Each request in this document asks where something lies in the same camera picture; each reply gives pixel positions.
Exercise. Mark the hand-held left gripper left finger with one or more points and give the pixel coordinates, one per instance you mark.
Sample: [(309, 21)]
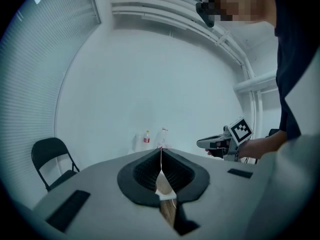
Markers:
[(105, 184)]

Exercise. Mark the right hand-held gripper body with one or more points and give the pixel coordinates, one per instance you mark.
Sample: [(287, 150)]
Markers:
[(240, 134)]

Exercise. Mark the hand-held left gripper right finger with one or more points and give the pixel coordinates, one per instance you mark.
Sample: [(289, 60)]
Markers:
[(220, 189)]

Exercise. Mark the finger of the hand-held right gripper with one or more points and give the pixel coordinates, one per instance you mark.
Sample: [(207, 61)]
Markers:
[(210, 141)]

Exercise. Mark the person's right forearm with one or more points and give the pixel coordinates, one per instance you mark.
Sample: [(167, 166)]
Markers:
[(262, 145)]

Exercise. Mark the person's right hand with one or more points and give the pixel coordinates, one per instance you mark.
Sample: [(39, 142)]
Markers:
[(209, 152)]

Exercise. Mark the large clear water bottle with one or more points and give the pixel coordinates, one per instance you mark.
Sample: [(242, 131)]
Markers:
[(162, 137)]

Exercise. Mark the white plastic bottle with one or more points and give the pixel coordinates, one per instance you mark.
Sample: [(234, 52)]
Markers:
[(138, 142)]

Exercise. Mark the white table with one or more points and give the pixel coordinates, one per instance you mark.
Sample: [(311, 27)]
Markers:
[(166, 196)]

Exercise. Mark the black folding chair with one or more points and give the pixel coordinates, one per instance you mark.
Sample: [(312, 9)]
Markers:
[(53, 159)]

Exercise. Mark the yellow cap red label bottle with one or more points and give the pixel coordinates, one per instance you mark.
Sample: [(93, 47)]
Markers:
[(146, 140)]

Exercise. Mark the person's black clothing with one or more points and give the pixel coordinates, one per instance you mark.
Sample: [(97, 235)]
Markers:
[(295, 59)]

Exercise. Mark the white ceiling pipes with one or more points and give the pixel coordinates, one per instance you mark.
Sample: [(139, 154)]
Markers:
[(200, 21)]

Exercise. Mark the window blinds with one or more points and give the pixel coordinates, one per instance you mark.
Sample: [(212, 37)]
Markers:
[(37, 84)]

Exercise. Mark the person's head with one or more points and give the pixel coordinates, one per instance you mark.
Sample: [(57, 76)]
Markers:
[(242, 1)]

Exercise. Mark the black head-worn camera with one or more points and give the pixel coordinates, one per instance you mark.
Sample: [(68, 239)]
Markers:
[(206, 14)]

